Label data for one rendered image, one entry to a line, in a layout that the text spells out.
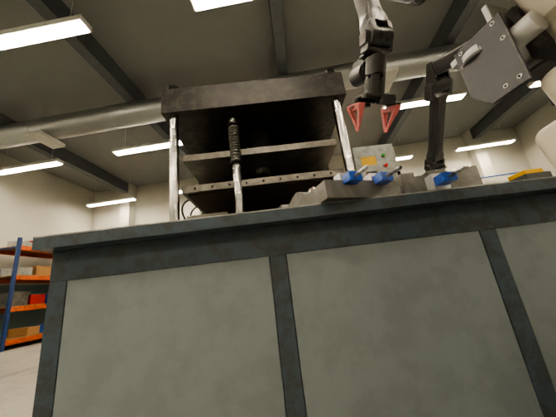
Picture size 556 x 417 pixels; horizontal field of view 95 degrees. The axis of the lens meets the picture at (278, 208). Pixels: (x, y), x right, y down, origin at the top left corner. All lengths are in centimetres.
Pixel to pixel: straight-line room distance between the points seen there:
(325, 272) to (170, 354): 48
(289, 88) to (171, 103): 83
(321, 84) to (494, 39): 142
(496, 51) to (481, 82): 5
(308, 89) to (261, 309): 158
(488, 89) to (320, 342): 70
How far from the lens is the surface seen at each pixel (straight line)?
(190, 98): 204
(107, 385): 92
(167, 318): 83
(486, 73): 73
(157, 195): 930
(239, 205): 163
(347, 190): 76
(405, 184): 93
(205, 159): 190
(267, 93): 197
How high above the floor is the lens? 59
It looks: 17 degrees up
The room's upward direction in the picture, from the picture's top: 7 degrees counter-clockwise
